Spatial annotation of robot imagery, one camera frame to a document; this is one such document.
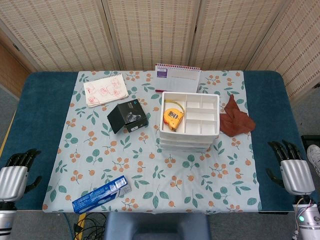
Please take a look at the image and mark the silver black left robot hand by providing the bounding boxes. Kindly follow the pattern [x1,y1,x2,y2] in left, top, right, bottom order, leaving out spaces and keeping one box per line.
[0,148,43,202]

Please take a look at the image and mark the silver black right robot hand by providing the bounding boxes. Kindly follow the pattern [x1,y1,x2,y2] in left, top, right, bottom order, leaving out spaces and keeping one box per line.
[265,139,316,196]

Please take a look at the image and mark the clear plastic deep drawer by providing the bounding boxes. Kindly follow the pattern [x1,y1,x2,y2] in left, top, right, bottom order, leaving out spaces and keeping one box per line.
[157,146,212,154]

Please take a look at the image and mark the blue toothpaste box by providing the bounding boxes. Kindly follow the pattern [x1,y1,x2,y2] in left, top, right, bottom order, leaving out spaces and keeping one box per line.
[71,175,133,214]

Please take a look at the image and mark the white drawer organizer box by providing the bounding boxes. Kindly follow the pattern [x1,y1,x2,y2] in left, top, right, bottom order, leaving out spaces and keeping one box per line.
[156,91,221,154]

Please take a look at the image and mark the black product box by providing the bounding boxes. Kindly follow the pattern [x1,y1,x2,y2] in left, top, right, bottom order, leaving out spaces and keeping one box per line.
[107,99,148,135]

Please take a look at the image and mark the white sneaker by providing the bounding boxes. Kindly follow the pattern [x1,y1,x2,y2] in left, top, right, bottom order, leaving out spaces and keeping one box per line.
[306,144,320,177]

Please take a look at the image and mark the black floor equipment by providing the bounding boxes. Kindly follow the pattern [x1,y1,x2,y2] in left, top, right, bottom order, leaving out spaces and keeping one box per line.
[301,134,320,151]

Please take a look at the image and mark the brown cloth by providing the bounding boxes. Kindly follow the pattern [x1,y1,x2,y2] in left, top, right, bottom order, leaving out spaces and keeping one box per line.
[219,94,257,138]

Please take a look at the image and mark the floral print tablecloth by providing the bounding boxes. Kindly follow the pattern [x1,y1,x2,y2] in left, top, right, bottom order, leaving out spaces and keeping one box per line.
[41,70,263,215]

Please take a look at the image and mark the notepad with red drawings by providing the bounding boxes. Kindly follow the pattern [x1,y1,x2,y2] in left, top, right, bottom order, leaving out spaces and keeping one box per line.
[83,74,130,108]

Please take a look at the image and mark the yellow tape measure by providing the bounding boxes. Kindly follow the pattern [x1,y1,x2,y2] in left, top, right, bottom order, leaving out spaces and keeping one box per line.
[163,99,186,132]

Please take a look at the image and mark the blue padded seat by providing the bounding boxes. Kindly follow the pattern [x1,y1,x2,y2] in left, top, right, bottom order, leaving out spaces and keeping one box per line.
[103,212,212,240]

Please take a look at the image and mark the white desk calendar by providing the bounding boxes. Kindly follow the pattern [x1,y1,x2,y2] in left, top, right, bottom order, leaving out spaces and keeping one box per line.
[154,63,202,95]

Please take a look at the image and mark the woven bamboo folding screen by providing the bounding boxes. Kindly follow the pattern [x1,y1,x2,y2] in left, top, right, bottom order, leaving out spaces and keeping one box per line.
[0,0,320,105]

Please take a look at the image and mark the blue floor cable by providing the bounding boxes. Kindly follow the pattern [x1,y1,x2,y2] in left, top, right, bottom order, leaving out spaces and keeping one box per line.
[63,212,76,240]

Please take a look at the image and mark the black floor cables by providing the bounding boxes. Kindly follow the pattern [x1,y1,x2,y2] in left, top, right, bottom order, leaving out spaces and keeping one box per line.
[73,212,108,240]

